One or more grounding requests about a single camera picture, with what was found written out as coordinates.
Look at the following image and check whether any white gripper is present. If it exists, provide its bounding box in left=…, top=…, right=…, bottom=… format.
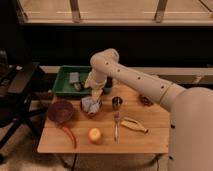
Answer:
left=84, top=70, right=106, bottom=100

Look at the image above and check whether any grey towel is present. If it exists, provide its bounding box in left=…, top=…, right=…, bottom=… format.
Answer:
left=81, top=96, right=101, bottom=114

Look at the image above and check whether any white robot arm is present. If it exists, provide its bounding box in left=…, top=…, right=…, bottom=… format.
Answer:
left=86, top=48, right=213, bottom=171

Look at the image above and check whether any dark tool in tray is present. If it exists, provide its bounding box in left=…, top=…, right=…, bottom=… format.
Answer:
left=73, top=82, right=84, bottom=91

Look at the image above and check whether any green plastic tray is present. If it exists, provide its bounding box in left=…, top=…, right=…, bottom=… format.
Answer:
left=52, top=65, right=92, bottom=98

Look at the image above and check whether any white lidded cup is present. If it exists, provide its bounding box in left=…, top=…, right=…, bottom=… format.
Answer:
left=103, top=77, right=113, bottom=94

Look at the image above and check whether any grey sponge block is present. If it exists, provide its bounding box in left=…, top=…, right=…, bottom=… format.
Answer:
left=69, top=72, right=80, bottom=84

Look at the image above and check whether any orange bowl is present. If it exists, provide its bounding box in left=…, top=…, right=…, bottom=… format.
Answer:
left=81, top=100, right=101, bottom=117

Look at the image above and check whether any purple bowl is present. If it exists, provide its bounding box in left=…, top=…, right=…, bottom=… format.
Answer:
left=47, top=100, right=74, bottom=124

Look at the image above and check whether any wooden folding table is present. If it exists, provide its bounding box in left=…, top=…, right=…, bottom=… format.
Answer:
left=37, top=80, right=169, bottom=154

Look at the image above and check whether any brown pine cone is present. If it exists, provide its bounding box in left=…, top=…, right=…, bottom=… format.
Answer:
left=139, top=95, right=153, bottom=106

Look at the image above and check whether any yellow apple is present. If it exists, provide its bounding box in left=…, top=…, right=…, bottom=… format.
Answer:
left=88, top=128, right=102, bottom=144

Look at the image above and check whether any red chili pepper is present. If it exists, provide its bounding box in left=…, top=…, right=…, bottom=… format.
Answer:
left=62, top=126, right=77, bottom=149

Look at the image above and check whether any black chair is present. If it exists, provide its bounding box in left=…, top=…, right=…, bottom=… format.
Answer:
left=0, top=49, right=51, bottom=164

